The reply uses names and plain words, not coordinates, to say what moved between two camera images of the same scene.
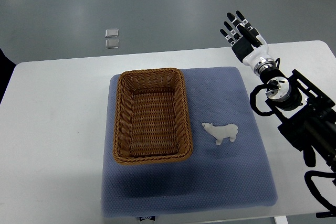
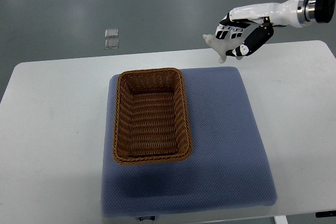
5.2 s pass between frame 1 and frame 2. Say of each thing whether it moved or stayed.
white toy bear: moved
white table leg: stayed
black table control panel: stayed
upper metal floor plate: stayed
